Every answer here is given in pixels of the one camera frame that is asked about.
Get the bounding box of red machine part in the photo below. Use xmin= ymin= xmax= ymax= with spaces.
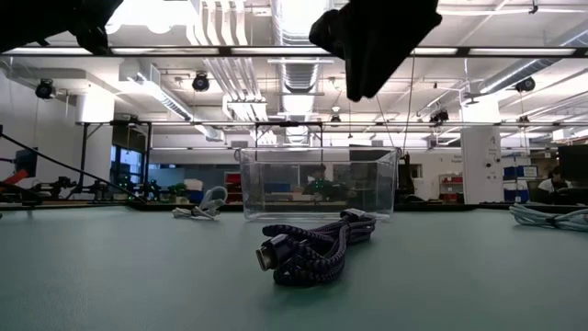
xmin=0 ymin=168 xmax=29 ymax=190

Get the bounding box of person in green top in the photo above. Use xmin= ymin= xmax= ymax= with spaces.
xmin=302 ymin=164 xmax=344 ymax=202

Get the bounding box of pale blue braided USB-C cable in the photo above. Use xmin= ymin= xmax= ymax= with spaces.
xmin=508 ymin=203 xmax=588 ymax=233

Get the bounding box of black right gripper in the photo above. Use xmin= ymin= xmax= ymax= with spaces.
xmin=308 ymin=0 xmax=443 ymax=103

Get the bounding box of person at desk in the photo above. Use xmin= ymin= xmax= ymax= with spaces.
xmin=537 ymin=165 xmax=575 ymax=194

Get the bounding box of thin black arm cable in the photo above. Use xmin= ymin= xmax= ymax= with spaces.
xmin=0 ymin=131 xmax=146 ymax=204

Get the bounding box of large dark monitor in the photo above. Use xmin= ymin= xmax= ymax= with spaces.
xmin=558 ymin=144 xmax=588 ymax=183

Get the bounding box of grey shelf with red bins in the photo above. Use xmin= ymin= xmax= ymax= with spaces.
xmin=438 ymin=173 xmax=464 ymax=203

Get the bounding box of small dark monitor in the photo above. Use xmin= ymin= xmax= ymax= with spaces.
xmin=13 ymin=147 xmax=39 ymax=178

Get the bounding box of clear plastic bin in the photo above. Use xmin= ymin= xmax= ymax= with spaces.
xmin=234 ymin=146 xmax=401 ymax=223

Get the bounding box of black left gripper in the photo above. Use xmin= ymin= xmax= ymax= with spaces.
xmin=0 ymin=0 xmax=124 ymax=55

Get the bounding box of small black background frame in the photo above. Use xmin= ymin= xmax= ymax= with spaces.
xmin=254 ymin=120 xmax=324 ymax=149

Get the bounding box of white smooth USB-C cable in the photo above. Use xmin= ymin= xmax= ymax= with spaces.
xmin=171 ymin=185 xmax=229 ymax=221

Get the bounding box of black rig frame crossbar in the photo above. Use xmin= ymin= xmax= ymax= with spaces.
xmin=0 ymin=44 xmax=588 ymax=59

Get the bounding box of black braided USB-C cable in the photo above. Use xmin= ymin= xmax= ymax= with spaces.
xmin=254 ymin=208 xmax=378 ymax=289

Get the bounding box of white square column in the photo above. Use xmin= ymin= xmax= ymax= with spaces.
xmin=460 ymin=98 xmax=504 ymax=205

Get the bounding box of red storage bin shelf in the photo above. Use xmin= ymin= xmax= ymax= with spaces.
xmin=223 ymin=171 xmax=243 ymax=204

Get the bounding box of silver spiral air duct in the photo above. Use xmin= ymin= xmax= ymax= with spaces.
xmin=270 ymin=0 xmax=334 ymax=148

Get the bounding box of black background station frame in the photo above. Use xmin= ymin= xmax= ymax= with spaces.
xmin=75 ymin=119 xmax=153 ymax=203

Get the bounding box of blue storage bin stack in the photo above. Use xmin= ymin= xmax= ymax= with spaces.
xmin=503 ymin=165 xmax=539 ymax=203

